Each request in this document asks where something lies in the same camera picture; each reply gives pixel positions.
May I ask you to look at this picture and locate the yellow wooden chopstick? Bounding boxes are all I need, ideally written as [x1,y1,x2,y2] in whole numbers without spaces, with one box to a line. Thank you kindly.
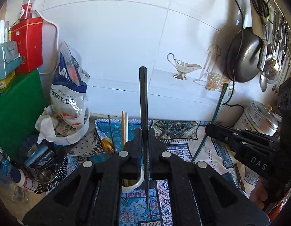
[121,111,126,148]

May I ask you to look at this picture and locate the silver white chopstick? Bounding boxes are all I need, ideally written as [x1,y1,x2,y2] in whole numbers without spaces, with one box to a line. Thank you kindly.
[124,112,129,143]

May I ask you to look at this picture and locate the dark grey chopstick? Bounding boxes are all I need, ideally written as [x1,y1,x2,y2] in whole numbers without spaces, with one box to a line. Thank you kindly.
[139,66,150,209]

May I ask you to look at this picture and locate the person's right hand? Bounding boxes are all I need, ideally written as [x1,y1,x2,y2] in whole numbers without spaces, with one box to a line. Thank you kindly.
[249,176,268,209]

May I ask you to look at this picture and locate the white ceramic utensil cup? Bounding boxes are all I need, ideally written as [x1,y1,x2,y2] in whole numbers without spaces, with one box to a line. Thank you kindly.
[122,169,144,193]

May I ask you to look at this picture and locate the metal rice cooker pot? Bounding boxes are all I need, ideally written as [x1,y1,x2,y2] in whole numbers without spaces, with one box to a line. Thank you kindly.
[233,101,279,136]

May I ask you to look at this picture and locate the gold spoon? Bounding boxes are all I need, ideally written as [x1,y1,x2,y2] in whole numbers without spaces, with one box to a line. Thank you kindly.
[101,137,114,155]

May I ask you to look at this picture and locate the patterned patchwork table mat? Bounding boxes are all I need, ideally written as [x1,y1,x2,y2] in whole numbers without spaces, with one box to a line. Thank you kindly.
[52,129,269,225]

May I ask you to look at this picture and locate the metal ladle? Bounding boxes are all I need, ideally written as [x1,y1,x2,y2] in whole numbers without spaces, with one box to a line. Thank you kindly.
[259,73,268,92]

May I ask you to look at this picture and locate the white bowl with trash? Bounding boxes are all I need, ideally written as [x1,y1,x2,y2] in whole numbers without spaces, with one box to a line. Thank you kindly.
[35,105,90,146]

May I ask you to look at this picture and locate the perforated metal skimmer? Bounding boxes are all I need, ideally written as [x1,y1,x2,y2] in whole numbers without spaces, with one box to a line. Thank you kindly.
[263,60,280,80]

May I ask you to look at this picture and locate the black wok pan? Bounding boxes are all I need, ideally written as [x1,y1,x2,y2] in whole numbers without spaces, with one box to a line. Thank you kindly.
[226,27,263,83]

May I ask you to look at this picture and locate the green box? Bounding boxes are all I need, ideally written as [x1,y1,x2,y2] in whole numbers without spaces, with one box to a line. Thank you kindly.
[0,70,46,160]

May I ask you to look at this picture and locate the white blue plastic bag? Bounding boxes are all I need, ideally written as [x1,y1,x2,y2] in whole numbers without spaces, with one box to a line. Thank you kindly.
[50,42,90,127]

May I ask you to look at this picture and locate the wooden cutting board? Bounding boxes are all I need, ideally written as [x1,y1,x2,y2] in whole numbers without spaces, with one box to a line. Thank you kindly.
[250,0,270,40]

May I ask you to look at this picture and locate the black scissors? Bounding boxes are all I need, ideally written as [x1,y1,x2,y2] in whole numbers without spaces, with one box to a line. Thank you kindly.
[251,0,270,23]

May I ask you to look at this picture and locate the teal tissue box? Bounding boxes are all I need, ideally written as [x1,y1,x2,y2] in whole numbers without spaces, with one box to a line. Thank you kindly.
[0,41,20,80]

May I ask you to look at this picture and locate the red tin box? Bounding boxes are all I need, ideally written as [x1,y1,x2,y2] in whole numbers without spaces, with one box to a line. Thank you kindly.
[11,17,43,73]

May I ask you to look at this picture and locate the black power cable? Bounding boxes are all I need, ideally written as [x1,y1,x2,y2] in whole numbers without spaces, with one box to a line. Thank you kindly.
[218,0,246,110]

